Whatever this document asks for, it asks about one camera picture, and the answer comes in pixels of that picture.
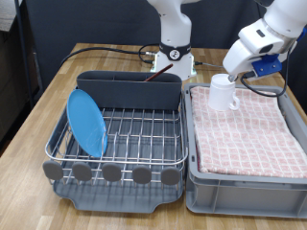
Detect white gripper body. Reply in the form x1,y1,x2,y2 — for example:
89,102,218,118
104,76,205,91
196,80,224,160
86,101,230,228
223,38,264,80

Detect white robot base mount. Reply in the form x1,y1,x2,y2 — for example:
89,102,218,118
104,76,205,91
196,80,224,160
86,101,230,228
150,52,197,81

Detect black metal pole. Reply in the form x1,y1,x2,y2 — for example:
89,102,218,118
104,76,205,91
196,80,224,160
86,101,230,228
13,0,36,109

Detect grey plastic drain tray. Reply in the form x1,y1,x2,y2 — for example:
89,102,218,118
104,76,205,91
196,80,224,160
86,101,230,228
52,104,185,214

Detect grey plastic crate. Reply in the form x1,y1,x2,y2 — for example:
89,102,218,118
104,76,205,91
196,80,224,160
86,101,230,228
182,82,307,219

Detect metal wire dish rack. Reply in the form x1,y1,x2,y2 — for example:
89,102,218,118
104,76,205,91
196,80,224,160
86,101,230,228
41,85,189,188

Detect reddish brown wooden spoon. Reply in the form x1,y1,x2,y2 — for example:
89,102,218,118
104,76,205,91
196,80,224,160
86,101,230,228
144,62,175,82

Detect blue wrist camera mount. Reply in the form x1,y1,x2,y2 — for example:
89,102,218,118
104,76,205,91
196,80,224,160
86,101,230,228
250,53,284,78

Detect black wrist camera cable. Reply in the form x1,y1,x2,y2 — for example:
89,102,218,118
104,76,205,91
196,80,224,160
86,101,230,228
240,34,299,98

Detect blue plastic plate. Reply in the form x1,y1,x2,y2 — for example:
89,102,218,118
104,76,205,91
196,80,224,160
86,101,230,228
66,88,109,159

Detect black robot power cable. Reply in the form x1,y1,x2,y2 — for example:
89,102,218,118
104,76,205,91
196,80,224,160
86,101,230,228
59,43,161,68

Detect white plastic mug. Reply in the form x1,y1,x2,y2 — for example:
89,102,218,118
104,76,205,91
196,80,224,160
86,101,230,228
208,73,241,112

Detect pink checkered dish cloth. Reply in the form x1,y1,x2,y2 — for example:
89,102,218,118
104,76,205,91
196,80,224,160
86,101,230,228
190,85,307,179

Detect dark grey cutlery caddy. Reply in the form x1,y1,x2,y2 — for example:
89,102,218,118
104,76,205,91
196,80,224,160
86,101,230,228
76,70,183,111

